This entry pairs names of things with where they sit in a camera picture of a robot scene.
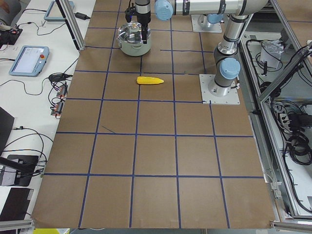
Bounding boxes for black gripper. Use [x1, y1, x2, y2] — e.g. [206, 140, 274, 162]
[135, 0, 151, 44]

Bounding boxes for glass pot lid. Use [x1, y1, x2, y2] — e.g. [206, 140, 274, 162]
[117, 21, 143, 43]

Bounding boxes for yellow corn cob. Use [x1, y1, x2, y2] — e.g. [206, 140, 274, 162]
[136, 76, 164, 85]

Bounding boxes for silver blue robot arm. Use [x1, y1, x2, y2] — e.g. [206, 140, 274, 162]
[154, 0, 267, 58]

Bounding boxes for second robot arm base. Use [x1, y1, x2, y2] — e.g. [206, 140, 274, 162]
[197, 14, 224, 28]

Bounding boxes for white cooking pot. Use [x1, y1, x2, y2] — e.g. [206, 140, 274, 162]
[117, 21, 152, 57]

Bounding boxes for black power adapter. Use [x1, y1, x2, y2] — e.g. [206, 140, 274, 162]
[75, 12, 90, 20]

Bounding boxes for blue teach pendant far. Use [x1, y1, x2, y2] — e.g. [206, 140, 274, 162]
[44, 0, 64, 22]

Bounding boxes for blue teach pendant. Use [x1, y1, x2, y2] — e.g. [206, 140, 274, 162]
[44, 0, 64, 22]
[9, 45, 50, 77]

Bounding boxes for small circuit board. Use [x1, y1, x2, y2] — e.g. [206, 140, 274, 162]
[51, 101, 64, 117]
[57, 83, 68, 98]

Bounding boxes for blue teach pendant near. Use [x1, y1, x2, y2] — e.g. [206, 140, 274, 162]
[9, 45, 50, 77]

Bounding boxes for brown paper table cover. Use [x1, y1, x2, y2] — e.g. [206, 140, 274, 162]
[32, 0, 274, 229]

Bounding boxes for black electronics box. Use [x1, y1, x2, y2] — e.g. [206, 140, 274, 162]
[0, 28, 23, 46]

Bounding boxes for black laptop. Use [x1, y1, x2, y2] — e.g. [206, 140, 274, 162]
[0, 107, 15, 154]

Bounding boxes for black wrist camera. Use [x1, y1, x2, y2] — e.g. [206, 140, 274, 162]
[125, 2, 136, 23]

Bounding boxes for aluminium frame post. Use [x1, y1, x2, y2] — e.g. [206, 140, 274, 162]
[56, 0, 85, 51]

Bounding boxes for diagonal aluminium frame beam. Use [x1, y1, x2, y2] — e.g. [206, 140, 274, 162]
[258, 42, 312, 105]

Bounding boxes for coiled black cables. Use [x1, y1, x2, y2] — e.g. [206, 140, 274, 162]
[284, 133, 312, 166]

